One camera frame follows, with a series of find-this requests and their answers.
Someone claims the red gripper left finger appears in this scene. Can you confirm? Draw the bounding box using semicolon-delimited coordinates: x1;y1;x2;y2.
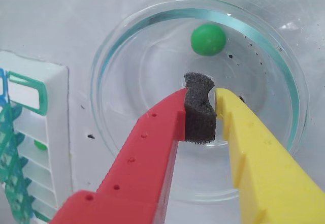
50;72;217;224

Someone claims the clear glass bowl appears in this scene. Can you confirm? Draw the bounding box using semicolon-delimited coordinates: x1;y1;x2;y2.
90;0;311;206

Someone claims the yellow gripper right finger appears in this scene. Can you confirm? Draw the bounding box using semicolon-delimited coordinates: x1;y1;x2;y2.
214;87;325;224

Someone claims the green round pill ball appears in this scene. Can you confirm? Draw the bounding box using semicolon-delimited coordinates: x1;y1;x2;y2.
34;139;48;151
190;23;227;56

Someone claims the blue green pill organizer box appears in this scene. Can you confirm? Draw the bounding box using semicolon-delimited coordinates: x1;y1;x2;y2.
0;50;71;224

